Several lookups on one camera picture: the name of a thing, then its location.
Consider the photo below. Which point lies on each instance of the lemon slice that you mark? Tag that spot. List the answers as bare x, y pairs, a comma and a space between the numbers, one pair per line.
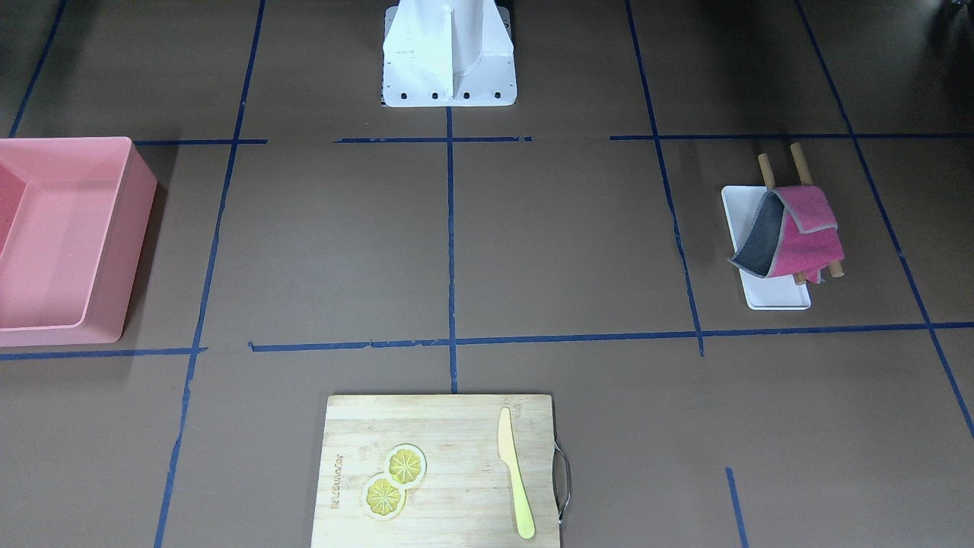
406, 466
382, 499

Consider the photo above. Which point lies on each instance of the pink plastic bin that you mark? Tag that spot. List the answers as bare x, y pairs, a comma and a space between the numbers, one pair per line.
74, 216

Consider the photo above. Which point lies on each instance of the bamboo rod outer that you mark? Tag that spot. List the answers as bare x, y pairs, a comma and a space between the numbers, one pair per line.
800, 162

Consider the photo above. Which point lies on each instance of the yellow plastic knife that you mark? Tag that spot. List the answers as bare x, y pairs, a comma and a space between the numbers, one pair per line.
523, 514

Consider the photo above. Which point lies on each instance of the pink and grey cloth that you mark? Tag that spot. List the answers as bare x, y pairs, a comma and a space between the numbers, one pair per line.
793, 231

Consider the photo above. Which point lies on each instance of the lemon slice lower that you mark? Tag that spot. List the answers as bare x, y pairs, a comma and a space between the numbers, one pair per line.
382, 499

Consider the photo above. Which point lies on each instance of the white rectangular tray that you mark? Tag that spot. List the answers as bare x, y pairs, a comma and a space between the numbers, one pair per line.
740, 204

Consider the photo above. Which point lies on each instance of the bamboo cutting board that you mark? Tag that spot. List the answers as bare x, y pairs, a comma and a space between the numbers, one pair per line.
465, 499

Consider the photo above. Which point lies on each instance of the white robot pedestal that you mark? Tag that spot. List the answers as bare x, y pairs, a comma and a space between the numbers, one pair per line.
448, 54

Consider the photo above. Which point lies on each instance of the lemon slice upper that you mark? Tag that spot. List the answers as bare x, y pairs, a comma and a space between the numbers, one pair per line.
406, 466

